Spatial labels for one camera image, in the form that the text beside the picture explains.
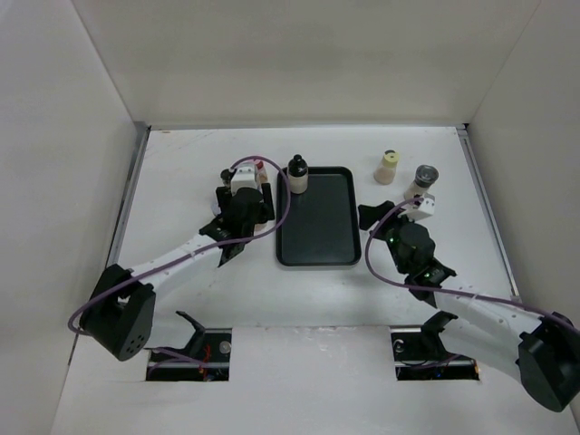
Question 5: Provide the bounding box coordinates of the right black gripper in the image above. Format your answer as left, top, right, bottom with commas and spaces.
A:
358, 200, 421, 275

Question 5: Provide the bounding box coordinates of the pink-lid spice bottle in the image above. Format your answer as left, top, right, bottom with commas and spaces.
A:
254, 159, 268, 184

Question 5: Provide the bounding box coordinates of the black-cap bottle white powder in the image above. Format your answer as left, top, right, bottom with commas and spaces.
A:
287, 154, 309, 195

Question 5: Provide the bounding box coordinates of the yellow-lid spice bottle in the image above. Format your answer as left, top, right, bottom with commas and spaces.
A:
373, 150, 400, 185

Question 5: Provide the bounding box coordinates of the small dark pepper jar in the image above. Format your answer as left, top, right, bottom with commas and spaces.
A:
220, 169, 234, 188

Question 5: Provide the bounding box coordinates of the grey-lid grinder bottle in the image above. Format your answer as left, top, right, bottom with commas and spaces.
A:
403, 165, 439, 200

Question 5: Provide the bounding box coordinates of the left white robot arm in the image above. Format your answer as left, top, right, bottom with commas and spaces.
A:
75, 183, 275, 362

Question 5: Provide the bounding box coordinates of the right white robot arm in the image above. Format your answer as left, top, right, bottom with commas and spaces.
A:
358, 197, 579, 412

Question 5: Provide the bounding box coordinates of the black rectangular tray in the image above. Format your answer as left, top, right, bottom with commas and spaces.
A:
275, 166, 362, 267

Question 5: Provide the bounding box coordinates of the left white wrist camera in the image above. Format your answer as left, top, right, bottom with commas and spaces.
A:
230, 165, 257, 195

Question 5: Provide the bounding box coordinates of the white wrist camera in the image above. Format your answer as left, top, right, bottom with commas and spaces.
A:
403, 193, 435, 222
230, 165, 257, 195

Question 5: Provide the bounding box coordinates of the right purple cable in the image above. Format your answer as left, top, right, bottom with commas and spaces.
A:
365, 197, 576, 336

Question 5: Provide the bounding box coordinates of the purple cable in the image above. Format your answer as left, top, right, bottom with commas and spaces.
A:
365, 197, 576, 336
67, 156, 292, 334

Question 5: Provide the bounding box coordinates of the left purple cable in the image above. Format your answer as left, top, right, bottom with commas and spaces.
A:
67, 156, 292, 334

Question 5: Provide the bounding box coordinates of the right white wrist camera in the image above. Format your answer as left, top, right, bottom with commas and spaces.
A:
403, 193, 435, 222

